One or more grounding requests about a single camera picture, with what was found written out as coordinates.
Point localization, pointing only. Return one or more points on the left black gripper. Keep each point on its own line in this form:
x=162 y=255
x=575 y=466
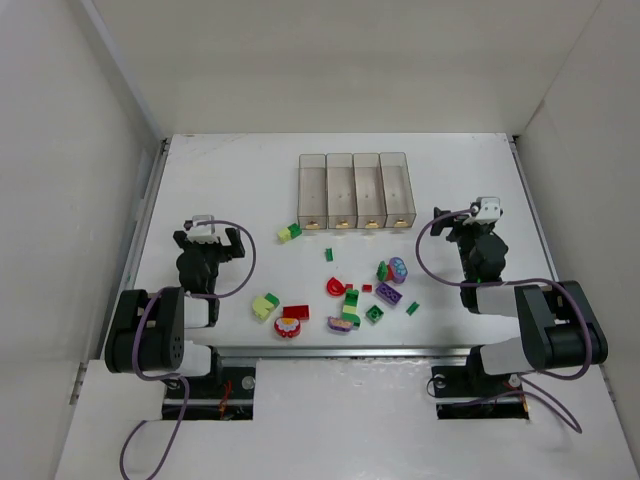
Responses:
x=208 y=248

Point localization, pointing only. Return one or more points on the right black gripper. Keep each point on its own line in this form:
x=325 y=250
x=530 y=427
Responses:
x=460 y=229

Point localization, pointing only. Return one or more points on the lime and green brick stack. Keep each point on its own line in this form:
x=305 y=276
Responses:
x=289 y=233

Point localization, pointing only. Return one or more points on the lime arch green brick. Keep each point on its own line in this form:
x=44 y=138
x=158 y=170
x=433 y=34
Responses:
x=264 y=306

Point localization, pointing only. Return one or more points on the red rectangular brick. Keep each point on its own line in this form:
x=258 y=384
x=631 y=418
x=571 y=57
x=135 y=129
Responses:
x=299 y=312

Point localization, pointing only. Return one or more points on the green lime tall stack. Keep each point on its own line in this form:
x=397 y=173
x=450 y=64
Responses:
x=349 y=310

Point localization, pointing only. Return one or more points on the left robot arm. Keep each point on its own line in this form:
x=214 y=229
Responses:
x=147 y=333

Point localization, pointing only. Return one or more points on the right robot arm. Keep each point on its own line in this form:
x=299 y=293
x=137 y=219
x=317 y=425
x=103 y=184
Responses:
x=557 y=326

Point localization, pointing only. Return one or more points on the purple flower brick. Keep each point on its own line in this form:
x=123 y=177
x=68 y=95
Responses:
x=397 y=270

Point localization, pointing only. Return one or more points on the green and red brick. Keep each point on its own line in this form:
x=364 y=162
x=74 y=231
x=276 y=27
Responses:
x=384 y=272

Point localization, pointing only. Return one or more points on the small green piece right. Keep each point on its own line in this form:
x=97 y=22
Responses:
x=412 y=308

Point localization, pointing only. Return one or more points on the purple flat brick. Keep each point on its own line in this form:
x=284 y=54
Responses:
x=388 y=294

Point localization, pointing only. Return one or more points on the green square brick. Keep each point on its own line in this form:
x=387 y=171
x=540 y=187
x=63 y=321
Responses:
x=374 y=314

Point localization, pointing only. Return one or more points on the red flower brick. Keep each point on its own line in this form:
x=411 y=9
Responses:
x=287 y=328

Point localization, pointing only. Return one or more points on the red arch brick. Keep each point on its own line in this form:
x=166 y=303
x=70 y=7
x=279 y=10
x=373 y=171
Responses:
x=335 y=288

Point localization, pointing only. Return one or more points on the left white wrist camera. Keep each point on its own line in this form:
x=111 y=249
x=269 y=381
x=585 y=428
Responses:
x=200 y=229

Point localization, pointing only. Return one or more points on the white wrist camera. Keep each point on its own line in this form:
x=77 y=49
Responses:
x=200 y=229
x=485 y=210

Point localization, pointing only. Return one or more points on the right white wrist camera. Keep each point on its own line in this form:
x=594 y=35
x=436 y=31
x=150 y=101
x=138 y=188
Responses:
x=485 y=210

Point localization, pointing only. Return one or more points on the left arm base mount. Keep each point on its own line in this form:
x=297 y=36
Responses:
x=226 y=393

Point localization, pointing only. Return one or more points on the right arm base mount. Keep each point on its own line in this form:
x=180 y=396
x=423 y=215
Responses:
x=461 y=395

